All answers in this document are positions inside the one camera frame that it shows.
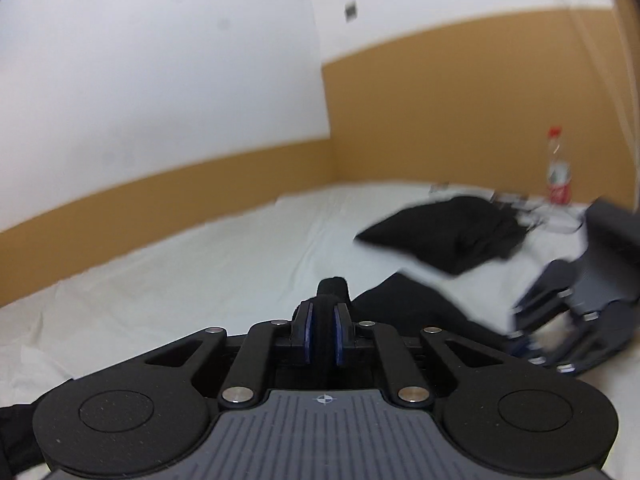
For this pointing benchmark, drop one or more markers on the black fleece sweater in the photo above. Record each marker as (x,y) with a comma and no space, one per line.
(405,302)

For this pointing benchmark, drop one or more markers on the red label plastic bottle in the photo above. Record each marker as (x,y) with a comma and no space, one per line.
(558,180)

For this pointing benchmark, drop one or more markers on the wall socket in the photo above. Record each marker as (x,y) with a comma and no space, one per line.
(351,10)

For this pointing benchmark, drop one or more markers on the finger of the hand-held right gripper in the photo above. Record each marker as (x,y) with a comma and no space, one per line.
(547,292)
(595,340)

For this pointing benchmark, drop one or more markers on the folded black garment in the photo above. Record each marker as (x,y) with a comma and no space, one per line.
(450,232)

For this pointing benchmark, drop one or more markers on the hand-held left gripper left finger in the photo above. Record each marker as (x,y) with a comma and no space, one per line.
(306,335)

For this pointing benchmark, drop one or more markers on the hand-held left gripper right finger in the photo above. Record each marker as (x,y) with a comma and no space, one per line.
(341,335)

